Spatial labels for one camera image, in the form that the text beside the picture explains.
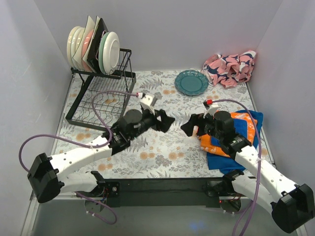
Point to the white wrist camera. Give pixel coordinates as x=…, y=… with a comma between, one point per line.
x=147, y=102
x=211, y=107

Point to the blue cloth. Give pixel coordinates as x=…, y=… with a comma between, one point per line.
x=225, y=164

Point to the black wire dish rack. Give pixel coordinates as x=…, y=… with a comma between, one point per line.
x=109, y=94

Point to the orange white cloth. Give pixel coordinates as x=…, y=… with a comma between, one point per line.
x=243, y=125

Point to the pink round plate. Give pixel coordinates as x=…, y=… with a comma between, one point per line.
x=86, y=44

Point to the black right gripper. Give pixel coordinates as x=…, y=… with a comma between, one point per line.
x=199, y=126

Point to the black square plate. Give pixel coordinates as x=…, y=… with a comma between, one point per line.
x=92, y=57

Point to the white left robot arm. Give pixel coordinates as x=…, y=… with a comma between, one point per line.
x=51, y=175

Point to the white blue striped plate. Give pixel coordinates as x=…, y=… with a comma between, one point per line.
x=111, y=52

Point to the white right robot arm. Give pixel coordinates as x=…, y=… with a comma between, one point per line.
x=291, y=205

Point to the cream round plate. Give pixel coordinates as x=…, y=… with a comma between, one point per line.
x=69, y=43

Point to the cream square plate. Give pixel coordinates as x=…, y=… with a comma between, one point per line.
x=89, y=26

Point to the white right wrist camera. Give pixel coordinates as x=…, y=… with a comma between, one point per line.
x=211, y=107

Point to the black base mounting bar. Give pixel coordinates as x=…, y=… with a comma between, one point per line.
x=155, y=192

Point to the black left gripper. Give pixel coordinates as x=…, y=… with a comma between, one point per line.
x=157, y=117

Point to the mint green plate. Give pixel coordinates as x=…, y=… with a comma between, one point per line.
x=100, y=53

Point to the floral table mat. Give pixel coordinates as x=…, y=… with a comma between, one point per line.
x=157, y=154

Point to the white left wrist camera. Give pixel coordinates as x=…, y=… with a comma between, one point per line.
x=147, y=102

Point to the pink navy patterned cloth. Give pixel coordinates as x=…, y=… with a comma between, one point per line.
x=230, y=70

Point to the white green rimmed plate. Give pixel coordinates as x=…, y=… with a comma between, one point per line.
x=75, y=44

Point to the teal scalloped plate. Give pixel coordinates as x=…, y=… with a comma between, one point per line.
x=191, y=82

